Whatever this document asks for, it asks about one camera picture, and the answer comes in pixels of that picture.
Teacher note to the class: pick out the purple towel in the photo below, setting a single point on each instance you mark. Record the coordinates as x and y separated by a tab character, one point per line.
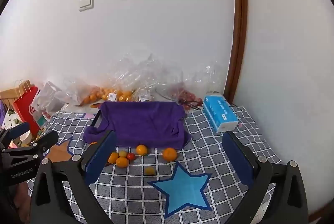
143	122

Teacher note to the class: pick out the small red tomato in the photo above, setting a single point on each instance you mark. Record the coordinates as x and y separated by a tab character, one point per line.
131	156

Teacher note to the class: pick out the white spotted cloth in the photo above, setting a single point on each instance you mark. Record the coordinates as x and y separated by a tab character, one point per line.
9	119

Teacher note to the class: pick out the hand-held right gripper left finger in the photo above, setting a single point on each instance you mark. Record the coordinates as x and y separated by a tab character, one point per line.
100	158

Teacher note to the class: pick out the white wall light switch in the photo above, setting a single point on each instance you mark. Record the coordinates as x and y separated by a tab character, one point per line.
86	2

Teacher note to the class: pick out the white plastic bag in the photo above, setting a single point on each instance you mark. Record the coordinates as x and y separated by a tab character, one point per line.
49	98

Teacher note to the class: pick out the clear bag of mandarins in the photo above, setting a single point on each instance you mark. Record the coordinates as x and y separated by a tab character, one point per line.
86	94

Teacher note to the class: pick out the white cup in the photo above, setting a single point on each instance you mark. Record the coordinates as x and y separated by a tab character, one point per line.
24	137

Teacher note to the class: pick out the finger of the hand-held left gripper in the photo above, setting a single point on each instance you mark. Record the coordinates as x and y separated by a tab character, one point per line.
48	139
19	129

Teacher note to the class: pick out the brown paper bag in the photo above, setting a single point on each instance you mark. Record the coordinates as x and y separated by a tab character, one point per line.
10	94

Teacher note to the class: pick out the red paper bag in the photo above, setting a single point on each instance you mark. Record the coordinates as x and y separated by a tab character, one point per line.
24	109

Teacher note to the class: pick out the brown wooden door frame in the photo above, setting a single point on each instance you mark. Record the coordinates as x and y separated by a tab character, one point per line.
238	31

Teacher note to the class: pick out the black framed tray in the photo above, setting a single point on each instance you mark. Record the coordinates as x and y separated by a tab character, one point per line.
96	121

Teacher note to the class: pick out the pale yellow round fruit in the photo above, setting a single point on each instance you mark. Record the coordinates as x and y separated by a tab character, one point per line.
122	153
149	170

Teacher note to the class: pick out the large orange mandarin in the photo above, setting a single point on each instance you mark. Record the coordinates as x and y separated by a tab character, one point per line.
170	154

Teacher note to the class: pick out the clear bag of kumquats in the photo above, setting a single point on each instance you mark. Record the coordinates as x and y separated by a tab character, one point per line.
122	93

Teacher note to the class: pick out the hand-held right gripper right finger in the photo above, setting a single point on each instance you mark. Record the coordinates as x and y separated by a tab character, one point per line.
236	158

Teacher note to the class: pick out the blue tissue pack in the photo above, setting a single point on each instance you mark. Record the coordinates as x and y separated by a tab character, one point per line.
219	111

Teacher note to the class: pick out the clear bag of red tomatoes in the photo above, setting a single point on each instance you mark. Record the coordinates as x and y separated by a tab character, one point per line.
188	94

